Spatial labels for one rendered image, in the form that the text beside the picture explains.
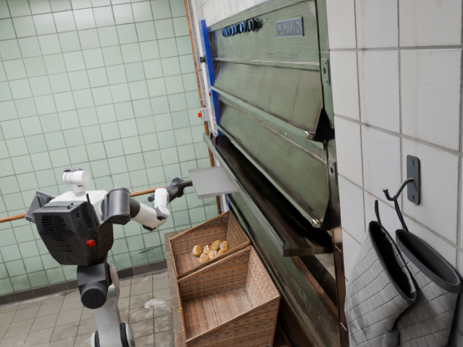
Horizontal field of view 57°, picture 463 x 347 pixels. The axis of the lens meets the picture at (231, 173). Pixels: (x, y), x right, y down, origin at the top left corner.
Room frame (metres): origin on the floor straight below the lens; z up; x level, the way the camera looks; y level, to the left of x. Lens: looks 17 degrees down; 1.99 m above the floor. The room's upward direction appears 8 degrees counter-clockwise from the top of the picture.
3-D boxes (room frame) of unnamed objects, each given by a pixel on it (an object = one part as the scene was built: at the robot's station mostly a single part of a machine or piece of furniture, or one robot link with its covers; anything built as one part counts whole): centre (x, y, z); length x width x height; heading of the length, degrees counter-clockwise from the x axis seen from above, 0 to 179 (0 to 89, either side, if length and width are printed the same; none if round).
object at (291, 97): (1.99, -0.13, 1.80); 1.79 x 0.11 x 0.19; 9
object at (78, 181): (1.92, 0.72, 1.47); 0.10 x 0.07 x 0.09; 71
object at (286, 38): (1.99, -0.15, 1.99); 1.80 x 0.08 x 0.21; 9
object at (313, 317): (1.99, -0.13, 1.02); 1.79 x 0.11 x 0.19; 9
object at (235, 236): (2.52, 0.22, 0.72); 0.56 x 0.49 x 0.28; 10
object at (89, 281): (1.83, 0.72, 1.01); 0.28 x 0.13 x 0.18; 9
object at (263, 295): (1.93, 0.13, 0.72); 0.56 x 0.49 x 0.28; 9
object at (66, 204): (1.86, 0.74, 1.27); 0.34 x 0.30 x 0.36; 71
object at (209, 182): (2.53, 0.07, 1.19); 0.55 x 0.36 x 0.03; 9
